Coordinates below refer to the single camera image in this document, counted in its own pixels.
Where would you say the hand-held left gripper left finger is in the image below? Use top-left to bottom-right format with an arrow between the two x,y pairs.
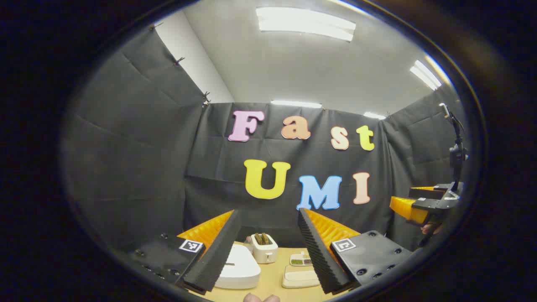
128,209 -> 243,295

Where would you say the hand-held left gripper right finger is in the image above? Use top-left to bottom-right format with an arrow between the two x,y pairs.
297,208 -> 415,295

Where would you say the white rice cooker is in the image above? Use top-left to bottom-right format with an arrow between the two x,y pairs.
214,243 -> 261,290

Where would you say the white divided grain dish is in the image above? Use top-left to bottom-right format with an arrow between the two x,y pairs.
289,252 -> 313,267

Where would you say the white toaster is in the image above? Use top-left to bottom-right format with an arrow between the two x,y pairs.
250,233 -> 279,264

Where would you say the black backdrop cloth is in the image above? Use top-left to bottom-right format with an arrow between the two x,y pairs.
61,25 -> 468,252

